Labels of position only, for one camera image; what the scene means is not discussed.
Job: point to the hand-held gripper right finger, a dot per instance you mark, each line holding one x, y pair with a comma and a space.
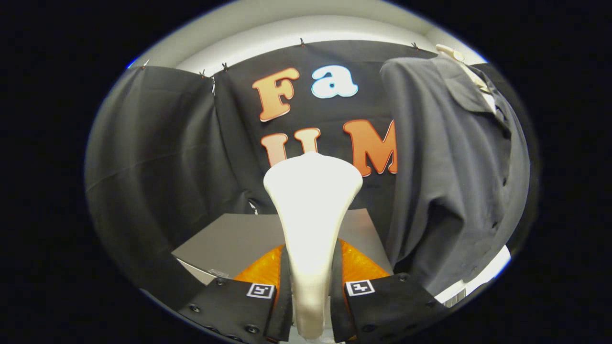
337, 306

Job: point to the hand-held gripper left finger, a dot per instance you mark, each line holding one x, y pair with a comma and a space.
286, 306

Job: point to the grey button shirt clothes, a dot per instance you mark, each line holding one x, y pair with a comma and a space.
444, 167

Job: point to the grey drawer cabinet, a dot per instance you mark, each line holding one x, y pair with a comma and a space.
229, 239

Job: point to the white mannequin torso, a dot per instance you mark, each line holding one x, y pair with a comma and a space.
478, 282

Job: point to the black backdrop cloth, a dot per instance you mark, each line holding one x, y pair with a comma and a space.
153, 157

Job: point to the row of black cloth clips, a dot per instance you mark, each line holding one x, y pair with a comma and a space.
302, 42

